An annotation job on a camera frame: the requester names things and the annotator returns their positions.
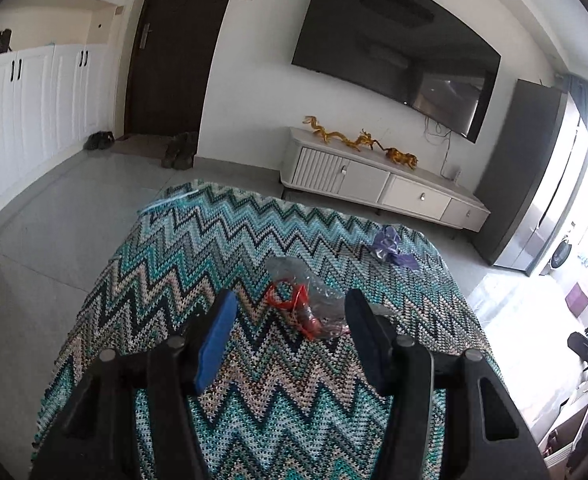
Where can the white wall cupboard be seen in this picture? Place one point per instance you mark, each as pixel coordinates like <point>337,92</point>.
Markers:
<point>58,84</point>

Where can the grey tall cabinet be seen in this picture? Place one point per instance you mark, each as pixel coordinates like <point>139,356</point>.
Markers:
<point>531,177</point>

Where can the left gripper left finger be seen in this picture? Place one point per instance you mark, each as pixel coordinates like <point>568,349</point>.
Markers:
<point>205,339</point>

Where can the zigzag knitted table cloth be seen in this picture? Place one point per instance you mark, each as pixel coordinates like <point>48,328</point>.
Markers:
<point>282,406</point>

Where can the purple box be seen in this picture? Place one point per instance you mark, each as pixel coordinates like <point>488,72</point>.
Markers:
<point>576,300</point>

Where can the golden dragon figurine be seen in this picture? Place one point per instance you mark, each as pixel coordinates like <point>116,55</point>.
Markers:
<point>364,139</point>

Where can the white TV cabinet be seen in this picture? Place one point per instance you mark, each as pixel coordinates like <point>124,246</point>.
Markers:
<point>368,178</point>

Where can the dark shoes on floor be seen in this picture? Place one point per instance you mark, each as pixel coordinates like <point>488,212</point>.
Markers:
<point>175,152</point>

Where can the golden tiger figurine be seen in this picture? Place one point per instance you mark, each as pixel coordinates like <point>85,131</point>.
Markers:
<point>401,158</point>

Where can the dark entrance door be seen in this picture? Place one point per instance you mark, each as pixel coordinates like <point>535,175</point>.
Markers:
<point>170,65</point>

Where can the clear plastic red trash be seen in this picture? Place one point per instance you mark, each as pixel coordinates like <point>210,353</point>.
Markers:
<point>318,310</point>

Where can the wall mounted television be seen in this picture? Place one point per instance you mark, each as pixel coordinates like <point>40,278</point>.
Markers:
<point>414,52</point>

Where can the black bag on shelf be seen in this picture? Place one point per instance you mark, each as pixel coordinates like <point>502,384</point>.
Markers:
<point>5,37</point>

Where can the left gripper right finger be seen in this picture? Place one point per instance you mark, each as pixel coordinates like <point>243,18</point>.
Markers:
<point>373,336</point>

